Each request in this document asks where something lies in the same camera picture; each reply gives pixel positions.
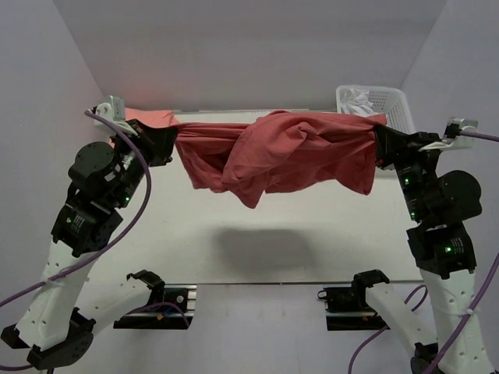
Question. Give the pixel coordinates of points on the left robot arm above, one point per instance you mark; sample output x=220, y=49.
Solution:
x=104, y=178

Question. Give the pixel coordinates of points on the red t-shirt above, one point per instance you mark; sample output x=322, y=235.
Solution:
x=281, y=152

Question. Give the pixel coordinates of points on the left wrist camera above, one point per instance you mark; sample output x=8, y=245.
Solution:
x=113, y=110

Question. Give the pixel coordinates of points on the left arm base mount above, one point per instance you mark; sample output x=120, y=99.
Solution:
x=173, y=310

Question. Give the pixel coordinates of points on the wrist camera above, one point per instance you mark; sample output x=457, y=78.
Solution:
x=453, y=138
x=113, y=110

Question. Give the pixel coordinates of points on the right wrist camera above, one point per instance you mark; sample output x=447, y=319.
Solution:
x=453, y=138

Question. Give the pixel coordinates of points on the white plastic basket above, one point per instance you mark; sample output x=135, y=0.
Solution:
x=389, y=101

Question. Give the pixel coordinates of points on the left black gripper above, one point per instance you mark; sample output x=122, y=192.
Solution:
x=157, y=141

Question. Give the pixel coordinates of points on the folded salmon t-shirt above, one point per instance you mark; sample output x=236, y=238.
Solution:
x=155, y=119

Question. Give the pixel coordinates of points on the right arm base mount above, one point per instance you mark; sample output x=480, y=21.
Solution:
x=343, y=312

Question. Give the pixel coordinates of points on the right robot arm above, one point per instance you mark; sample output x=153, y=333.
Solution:
x=439, y=205

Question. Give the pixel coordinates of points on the white crumpled t-shirt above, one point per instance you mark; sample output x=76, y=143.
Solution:
x=354, y=101

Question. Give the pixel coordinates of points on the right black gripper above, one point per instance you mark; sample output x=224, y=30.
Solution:
x=393, y=146

